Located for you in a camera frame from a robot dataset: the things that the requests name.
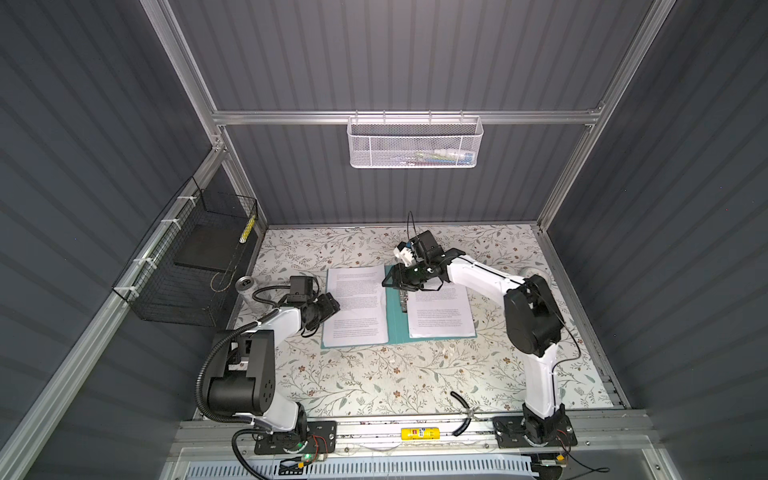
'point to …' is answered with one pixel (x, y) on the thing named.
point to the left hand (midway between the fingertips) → (332, 308)
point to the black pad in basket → (211, 246)
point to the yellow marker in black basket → (248, 229)
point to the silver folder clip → (404, 300)
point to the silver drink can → (244, 283)
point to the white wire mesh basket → (415, 142)
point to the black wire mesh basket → (179, 274)
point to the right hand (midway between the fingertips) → (390, 286)
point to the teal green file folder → (397, 320)
